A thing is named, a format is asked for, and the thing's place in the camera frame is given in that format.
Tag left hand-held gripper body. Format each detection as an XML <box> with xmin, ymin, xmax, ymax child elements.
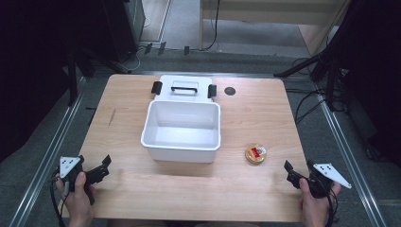
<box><xmin>59</xmin><ymin>154</ymin><xmax>96</xmax><ymax>206</ymax></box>

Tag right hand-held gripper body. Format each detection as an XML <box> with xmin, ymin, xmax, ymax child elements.
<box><xmin>302</xmin><ymin>159</ymin><xmax>353</xmax><ymax>200</ymax></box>

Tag small red yellow toy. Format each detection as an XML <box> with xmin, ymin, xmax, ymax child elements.
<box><xmin>244</xmin><ymin>143</ymin><xmax>268</xmax><ymax>166</ymax></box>

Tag white plastic storage box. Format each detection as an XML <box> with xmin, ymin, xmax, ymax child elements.
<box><xmin>140</xmin><ymin>99</ymin><xmax>222</xmax><ymax>165</ymax></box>

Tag person's right hand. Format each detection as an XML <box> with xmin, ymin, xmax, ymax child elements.
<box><xmin>298</xmin><ymin>177</ymin><xmax>342</xmax><ymax>227</ymax></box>

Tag person's left hand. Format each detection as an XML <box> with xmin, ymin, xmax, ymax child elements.
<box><xmin>56</xmin><ymin>171</ymin><xmax>96</xmax><ymax>227</ymax></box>

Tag black metal stand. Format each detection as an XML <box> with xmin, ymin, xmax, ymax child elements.
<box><xmin>66</xmin><ymin>46</ymin><xmax>96</xmax><ymax>107</ymax></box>

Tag black tripod stand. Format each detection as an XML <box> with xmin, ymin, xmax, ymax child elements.
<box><xmin>273</xmin><ymin>0</ymin><xmax>357</xmax><ymax>112</ymax></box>

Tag black cabinet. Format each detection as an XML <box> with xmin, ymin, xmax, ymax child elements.
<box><xmin>102</xmin><ymin>0</ymin><xmax>147</xmax><ymax>63</ymax></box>

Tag light wooden bench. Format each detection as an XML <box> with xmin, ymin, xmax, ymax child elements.
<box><xmin>199</xmin><ymin>0</ymin><xmax>352</xmax><ymax>56</ymax></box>

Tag metal floor rail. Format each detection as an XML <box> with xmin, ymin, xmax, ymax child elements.
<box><xmin>314</xmin><ymin>84</ymin><xmax>390</xmax><ymax>227</ymax></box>
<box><xmin>9</xmin><ymin>76</ymin><xmax>88</xmax><ymax>227</ymax></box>

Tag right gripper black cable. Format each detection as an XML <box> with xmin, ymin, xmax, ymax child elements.
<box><xmin>323</xmin><ymin>185</ymin><xmax>340</xmax><ymax>227</ymax></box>

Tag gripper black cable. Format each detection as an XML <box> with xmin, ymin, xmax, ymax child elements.
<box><xmin>323</xmin><ymin>185</ymin><xmax>340</xmax><ymax>227</ymax></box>
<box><xmin>48</xmin><ymin>169</ymin><xmax>68</xmax><ymax>227</ymax></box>

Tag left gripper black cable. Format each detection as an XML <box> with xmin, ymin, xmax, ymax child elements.
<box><xmin>48</xmin><ymin>169</ymin><xmax>68</xmax><ymax>227</ymax></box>

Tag black floor cables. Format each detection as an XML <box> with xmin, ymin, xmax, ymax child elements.
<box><xmin>284</xmin><ymin>88</ymin><xmax>332</xmax><ymax>126</ymax></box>

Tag white floor cable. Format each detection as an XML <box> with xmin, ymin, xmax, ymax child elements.
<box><xmin>125</xmin><ymin>46</ymin><xmax>142</xmax><ymax>72</ymax></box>

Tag white lid with black handle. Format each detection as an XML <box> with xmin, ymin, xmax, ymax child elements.
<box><xmin>150</xmin><ymin>74</ymin><xmax>218</xmax><ymax>104</ymax></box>

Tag black hanging cable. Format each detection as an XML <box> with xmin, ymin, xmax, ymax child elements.
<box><xmin>203</xmin><ymin>0</ymin><xmax>221</xmax><ymax>52</ymax></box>

